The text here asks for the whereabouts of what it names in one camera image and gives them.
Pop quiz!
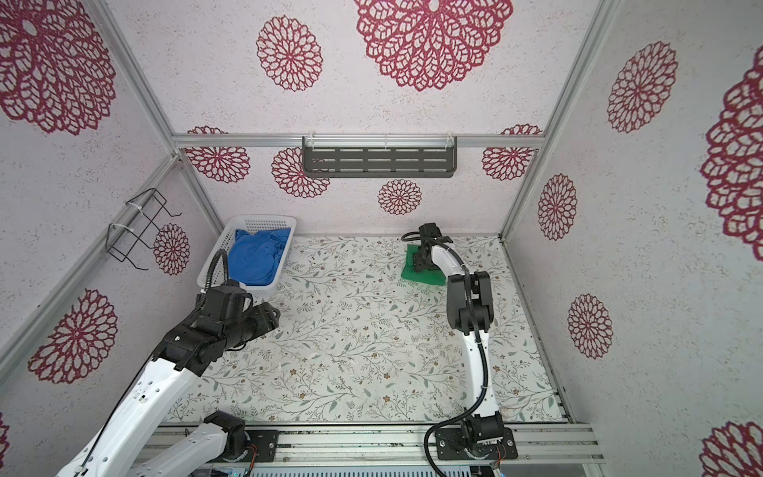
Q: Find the green tank top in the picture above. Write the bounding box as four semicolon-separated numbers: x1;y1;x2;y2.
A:
401;244;447;286

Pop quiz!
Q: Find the blue tank top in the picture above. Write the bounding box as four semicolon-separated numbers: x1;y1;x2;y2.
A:
228;229;291;286

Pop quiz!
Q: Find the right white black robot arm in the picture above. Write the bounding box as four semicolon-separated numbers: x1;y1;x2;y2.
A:
407;223;504;447

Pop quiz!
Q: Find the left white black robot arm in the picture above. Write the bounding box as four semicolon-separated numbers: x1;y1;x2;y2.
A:
58;280;280;476

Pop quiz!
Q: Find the white plastic basket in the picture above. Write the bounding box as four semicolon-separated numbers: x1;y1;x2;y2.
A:
197;215;297;300

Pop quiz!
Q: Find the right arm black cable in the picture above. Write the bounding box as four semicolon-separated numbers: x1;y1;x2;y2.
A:
401;231;491;477

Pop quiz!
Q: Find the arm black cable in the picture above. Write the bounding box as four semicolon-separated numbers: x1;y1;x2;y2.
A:
401;231;491;477
76;248;232;477

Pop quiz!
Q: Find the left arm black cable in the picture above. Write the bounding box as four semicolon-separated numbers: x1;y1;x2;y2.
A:
76;248;232;477

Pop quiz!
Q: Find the grey slotted wall shelf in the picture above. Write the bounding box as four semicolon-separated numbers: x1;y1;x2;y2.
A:
301;136;458;179

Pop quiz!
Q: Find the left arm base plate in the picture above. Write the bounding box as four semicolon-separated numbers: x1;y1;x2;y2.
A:
223;429;279;463

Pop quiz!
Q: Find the black wire wall rack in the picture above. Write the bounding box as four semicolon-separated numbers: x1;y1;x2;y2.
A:
103;188;182;271

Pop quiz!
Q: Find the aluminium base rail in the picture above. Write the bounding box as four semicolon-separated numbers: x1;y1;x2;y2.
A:
136;422;606;469

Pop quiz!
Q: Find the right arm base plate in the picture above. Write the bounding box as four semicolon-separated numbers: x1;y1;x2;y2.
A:
435;427;519;461

